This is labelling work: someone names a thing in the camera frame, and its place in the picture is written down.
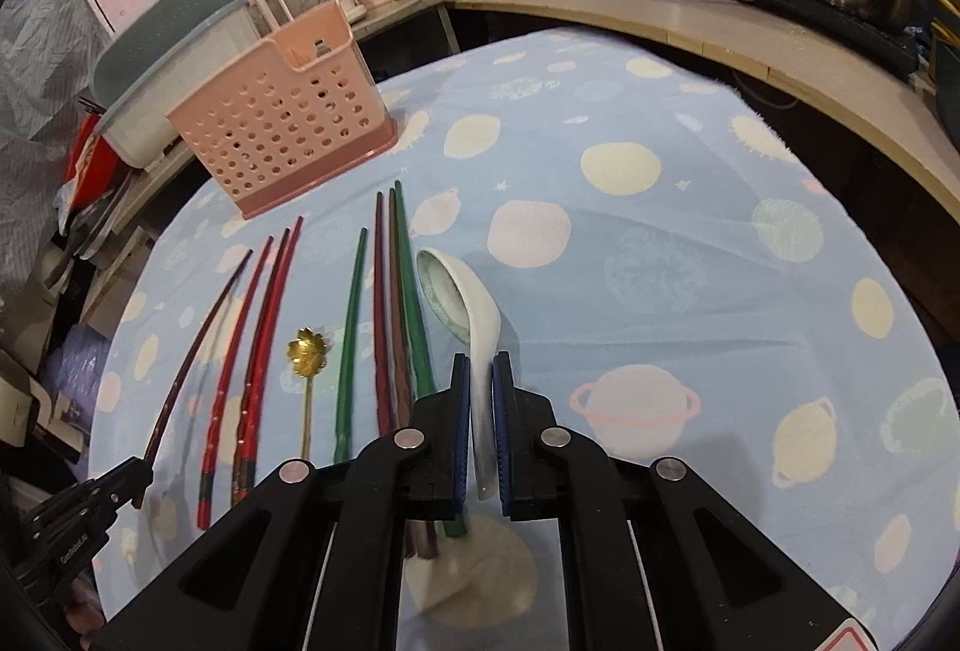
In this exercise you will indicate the black induction cooker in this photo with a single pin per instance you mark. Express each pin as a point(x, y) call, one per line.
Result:
point(894, 53)

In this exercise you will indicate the red chopstick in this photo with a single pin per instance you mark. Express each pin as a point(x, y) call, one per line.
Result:
point(250, 460)
point(203, 518)
point(253, 372)

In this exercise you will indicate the blue planet print tablecloth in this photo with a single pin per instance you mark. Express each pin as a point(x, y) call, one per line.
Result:
point(668, 274)

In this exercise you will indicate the red plastic basin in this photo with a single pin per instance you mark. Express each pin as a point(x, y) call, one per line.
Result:
point(93, 167)

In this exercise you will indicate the grey striped cloth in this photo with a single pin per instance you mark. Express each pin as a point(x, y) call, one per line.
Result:
point(48, 49)

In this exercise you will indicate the gold flower spoon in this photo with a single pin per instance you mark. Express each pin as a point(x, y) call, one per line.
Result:
point(308, 356)

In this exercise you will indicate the grey dish drainer box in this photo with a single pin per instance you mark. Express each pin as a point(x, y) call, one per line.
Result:
point(166, 53)

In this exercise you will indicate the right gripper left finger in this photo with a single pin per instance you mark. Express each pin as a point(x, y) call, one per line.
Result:
point(460, 411)

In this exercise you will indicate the green chopstick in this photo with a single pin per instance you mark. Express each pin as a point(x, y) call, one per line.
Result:
point(431, 473)

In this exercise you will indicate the maroon chopstick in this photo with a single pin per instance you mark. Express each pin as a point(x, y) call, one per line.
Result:
point(382, 384)

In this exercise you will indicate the green chopstick single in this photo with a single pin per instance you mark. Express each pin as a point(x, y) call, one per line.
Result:
point(346, 371)

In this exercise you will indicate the white ceramic soup spoon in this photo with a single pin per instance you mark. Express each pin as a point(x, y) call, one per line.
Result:
point(461, 302)

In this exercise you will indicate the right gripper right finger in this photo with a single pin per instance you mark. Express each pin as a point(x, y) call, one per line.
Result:
point(504, 402)

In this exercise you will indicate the pink perforated utensil basket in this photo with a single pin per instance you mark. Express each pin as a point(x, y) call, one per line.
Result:
point(293, 111)

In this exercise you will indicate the dark brown chopstick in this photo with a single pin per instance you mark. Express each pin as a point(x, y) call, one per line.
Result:
point(198, 376)

